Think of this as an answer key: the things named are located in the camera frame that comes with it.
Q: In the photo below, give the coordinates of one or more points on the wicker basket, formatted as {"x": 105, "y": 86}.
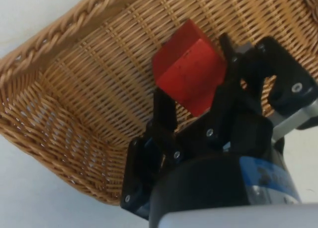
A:
{"x": 87, "y": 89}

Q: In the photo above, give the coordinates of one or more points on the red cube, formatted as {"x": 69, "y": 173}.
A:
{"x": 188, "y": 71}

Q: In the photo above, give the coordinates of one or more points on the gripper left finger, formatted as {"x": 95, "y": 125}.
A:
{"x": 149, "y": 158}

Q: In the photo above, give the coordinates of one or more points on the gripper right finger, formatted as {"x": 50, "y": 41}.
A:
{"x": 251, "y": 94}

